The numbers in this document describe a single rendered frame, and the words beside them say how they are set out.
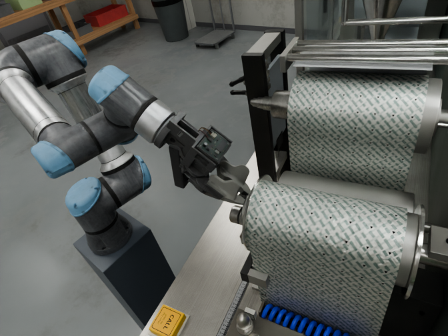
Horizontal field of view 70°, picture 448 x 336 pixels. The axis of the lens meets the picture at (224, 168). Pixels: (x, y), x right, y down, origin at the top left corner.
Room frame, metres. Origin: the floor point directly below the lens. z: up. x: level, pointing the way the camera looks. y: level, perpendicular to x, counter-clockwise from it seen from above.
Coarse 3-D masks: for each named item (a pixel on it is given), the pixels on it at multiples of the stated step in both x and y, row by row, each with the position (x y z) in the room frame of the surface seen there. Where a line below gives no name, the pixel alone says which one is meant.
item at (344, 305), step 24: (264, 264) 0.34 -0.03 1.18; (264, 288) 0.34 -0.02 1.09; (288, 288) 0.31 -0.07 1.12; (312, 288) 0.29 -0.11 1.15; (336, 288) 0.26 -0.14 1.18; (360, 288) 0.24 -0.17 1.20; (312, 312) 0.29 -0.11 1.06; (336, 312) 0.26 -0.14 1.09; (360, 312) 0.24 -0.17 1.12; (384, 312) 0.22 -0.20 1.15
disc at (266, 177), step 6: (258, 180) 0.42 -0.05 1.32; (264, 180) 0.43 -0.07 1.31; (270, 180) 0.45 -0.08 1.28; (258, 186) 0.41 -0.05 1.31; (252, 192) 0.39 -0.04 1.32; (252, 198) 0.39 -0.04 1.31; (246, 204) 0.38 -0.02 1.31; (246, 210) 0.37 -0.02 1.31; (246, 216) 0.36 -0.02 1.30; (246, 222) 0.36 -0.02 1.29; (246, 228) 0.35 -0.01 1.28; (246, 234) 0.35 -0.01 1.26; (246, 240) 0.35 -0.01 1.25; (246, 246) 0.35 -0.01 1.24
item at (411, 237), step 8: (408, 216) 0.28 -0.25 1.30; (416, 216) 0.28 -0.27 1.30; (408, 224) 0.27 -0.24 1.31; (416, 224) 0.26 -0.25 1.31; (408, 232) 0.26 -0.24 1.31; (416, 232) 0.25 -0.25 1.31; (408, 240) 0.25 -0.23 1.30; (416, 240) 0.24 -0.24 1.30; (408, 248) 0.24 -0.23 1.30; (408, 256) 0.23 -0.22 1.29; (400, 264) 0.23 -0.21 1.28; (408, 264) 0.22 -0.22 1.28; (400, 272) 0.22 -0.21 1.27; (408, 272) 0.22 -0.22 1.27; (400, 280) 0.22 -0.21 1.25
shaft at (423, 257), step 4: (424, 244) 0.26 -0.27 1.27; (424, 248) 0.25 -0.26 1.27; (424, 252) 0.24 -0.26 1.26; (420, 256) 0.24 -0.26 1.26; (424, 256) 0.24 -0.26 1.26; (420, 260) 0.24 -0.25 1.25; (424, 260) 0.24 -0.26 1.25; (428, 260) 0.23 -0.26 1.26; (432, 260) 0.23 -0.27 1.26; (436, 260) 0.23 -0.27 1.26; (424, 264) 0.24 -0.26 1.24; (428, 264) 0.23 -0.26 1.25; (432, 264) 0.23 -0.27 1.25; (436, 264) 0.23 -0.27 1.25; (440, 264) 0.22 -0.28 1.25; (444, 264) 0.22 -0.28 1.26; (440, 268) 0.22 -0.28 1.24; (444, 268) 0.22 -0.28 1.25
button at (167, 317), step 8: (160, 312) 0.43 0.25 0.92; (168, 312) 0.43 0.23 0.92; (176, 312) 0.42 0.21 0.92; (160, 320) 0.41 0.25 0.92; (168, 320) 0.41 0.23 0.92; (176, 320) 0.40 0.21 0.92; (184, 320) 0.41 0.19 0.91; (152, 328) 0.40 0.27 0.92; (160, 328) 0.39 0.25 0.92; (168, 328) 0.39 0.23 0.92; (176, 328) 0.38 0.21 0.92
